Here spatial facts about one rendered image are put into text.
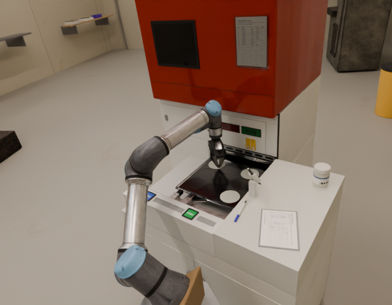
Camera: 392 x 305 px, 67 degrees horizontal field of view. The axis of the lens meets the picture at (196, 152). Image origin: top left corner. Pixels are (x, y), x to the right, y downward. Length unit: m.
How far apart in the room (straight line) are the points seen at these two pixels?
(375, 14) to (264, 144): 4.79
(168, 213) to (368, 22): 5.37
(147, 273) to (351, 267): 1.72
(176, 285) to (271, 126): 0.92
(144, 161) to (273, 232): 0.58
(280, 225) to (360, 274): 1.26
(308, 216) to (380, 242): 1.43
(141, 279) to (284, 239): 0.55
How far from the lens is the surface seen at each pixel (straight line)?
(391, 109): 4.58
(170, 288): 1.08
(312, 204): 1.40
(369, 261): 2.56
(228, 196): 1.52
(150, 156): 1.19
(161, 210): 1.40
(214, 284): 1.52
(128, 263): 1.06
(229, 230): 1.26
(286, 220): 1.30
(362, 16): 6.16
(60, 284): 2.64
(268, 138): 1.63
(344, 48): 6.22
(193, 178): 1.67
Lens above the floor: 1.86
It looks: 31 degrees down
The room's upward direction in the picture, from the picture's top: 7 degrees counter-clockwise
